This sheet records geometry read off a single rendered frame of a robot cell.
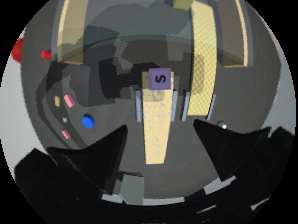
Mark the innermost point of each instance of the small blue block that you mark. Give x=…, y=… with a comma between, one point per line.
x=88, y=121

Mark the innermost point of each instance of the purple cube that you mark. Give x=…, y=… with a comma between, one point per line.
x=160, y=78

